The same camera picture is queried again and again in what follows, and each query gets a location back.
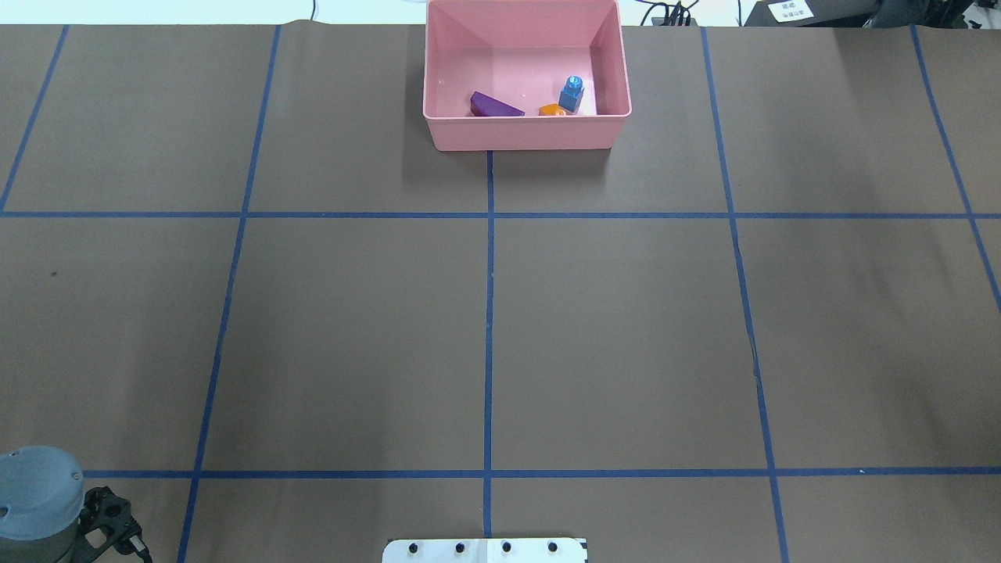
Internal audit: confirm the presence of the small blue block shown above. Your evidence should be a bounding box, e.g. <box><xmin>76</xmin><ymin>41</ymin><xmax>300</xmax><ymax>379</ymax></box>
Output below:
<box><xmin>558</xmin><ymin>75</ymin><xmax>585</xmax><ymax>114</ymax></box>

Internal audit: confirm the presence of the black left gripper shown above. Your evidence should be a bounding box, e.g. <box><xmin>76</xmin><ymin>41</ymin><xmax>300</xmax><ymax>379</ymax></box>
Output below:
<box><xmin>74</xmin><ymin>487</ymin><xmax>153</xmax><ymax>562</ymax></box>

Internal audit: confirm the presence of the purple block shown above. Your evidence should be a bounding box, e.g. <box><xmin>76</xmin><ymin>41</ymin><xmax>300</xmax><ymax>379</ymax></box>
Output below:
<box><xmin>469</xmin><ymin>91</ymin><xmax>525</xmax><ymax>117</ymax></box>

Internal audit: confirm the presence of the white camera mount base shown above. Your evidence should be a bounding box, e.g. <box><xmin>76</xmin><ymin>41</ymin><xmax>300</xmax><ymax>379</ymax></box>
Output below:
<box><xmin>382</xmin><ymin>537</ymin><xmax>589</xmax><ymax>562</ymax></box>

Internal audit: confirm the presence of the brown paper table cover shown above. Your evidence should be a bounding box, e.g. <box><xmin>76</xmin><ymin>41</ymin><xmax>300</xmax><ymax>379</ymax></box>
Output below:
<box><xmin>2</xmin><ymin>22</ymin><xmax>999</xmax><ymax>562</ymax></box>

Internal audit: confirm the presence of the orange block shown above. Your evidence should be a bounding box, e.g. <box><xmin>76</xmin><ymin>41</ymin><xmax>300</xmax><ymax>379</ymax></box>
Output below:
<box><xmin>537</xmin><ymin>103</ymin><xmax>569</xmax><ymax>117</ymax></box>

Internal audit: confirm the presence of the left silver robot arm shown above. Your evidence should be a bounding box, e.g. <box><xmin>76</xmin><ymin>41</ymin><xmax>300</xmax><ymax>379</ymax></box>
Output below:
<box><xmin>1</xmin><ymin>445</ymin><xmax>153</xmax><ymax>562</ymax></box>

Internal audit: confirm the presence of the pink plastic box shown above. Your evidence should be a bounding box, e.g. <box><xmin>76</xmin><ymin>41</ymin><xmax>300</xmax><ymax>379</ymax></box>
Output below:
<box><xmin>422</xmin><ymin>1</ymin><xmax>633</xmax><ymax>151</ymax></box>

